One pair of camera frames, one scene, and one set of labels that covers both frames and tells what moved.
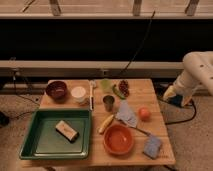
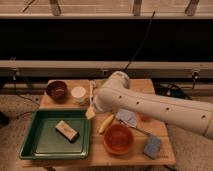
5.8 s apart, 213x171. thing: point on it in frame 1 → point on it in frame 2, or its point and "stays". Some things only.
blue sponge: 152,147 stays
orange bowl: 118,140 stays
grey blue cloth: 125,114 stays
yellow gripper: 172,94 → 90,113
